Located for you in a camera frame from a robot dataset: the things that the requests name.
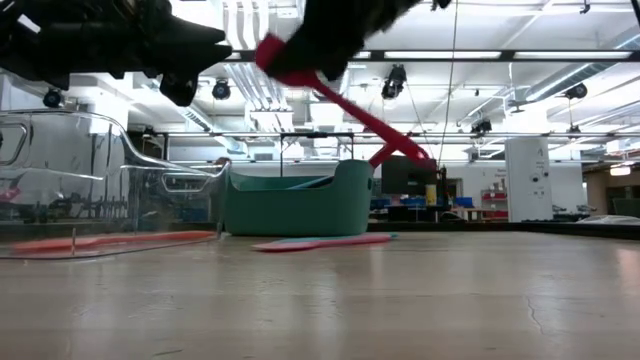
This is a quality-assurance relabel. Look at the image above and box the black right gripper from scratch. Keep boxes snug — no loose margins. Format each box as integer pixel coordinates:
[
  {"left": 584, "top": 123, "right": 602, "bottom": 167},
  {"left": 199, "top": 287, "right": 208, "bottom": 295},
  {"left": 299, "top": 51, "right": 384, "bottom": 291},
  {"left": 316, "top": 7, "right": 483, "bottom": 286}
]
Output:
[{"left": 264, "top": 0, "right": 421, "bottom": 81}]

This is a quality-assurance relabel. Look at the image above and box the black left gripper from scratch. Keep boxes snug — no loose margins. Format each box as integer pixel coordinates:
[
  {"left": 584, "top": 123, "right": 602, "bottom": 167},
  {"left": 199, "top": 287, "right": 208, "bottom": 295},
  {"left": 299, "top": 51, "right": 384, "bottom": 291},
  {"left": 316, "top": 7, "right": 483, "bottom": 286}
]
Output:
[{"left": 0, "top": 0, "right": 234, "bottom": 107}]

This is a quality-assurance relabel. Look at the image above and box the red slotted spoon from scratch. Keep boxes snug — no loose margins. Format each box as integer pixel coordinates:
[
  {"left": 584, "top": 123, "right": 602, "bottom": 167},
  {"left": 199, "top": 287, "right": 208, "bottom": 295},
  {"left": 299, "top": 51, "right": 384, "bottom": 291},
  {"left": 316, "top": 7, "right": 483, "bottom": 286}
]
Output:
[{"left": 255, "top": 33, "right": 437, "bottom": 171}]

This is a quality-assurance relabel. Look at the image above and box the clear plastic bin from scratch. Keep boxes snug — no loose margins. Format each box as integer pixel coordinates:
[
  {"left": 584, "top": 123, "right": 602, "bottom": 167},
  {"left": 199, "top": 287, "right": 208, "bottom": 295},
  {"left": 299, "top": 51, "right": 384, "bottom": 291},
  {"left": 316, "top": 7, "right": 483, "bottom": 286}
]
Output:
[{"left": 0, "top": 109, "right": 231, "bottom": 261}]

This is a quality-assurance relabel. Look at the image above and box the pink silicone spatula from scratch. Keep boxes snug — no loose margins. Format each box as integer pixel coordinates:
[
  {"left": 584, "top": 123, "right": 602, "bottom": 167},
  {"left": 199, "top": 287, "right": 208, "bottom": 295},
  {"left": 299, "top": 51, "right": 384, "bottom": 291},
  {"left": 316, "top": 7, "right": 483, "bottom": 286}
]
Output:
[{"left": 251, "top": 234, "right": 394, "bottom": 253}]

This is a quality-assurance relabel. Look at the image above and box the orange silicone spatula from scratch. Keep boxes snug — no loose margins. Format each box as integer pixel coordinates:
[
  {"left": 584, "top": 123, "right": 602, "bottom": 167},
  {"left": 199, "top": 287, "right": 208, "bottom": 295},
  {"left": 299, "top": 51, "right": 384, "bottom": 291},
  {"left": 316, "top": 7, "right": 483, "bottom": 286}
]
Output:
[{"left": 69, "top": 229, "right": 217, "bottom": 246}]

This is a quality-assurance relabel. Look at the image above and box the small red silicone spatula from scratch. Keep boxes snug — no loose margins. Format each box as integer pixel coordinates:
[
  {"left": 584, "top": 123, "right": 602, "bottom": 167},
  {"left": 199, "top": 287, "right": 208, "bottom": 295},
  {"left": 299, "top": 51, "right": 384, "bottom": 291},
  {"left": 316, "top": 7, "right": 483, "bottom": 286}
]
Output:
[{"left": 12, "top": 237, "right": 151, "bottom": 254}]

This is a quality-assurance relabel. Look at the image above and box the black background monitor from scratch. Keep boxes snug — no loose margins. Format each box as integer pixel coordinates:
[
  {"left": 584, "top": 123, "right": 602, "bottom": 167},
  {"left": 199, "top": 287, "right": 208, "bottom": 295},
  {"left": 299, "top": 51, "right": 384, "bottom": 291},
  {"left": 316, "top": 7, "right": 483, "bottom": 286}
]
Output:
[{"left": 381, "top": 155, "right": 442, "bottom": 197}]

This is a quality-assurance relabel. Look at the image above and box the teal plastic bin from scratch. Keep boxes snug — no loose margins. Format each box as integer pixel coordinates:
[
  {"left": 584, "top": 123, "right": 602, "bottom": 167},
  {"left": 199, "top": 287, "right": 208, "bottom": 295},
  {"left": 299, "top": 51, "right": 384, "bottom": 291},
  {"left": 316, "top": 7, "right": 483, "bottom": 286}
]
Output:
[{"left": 223, "top": 158, "right": 375, "bottom": 238}]

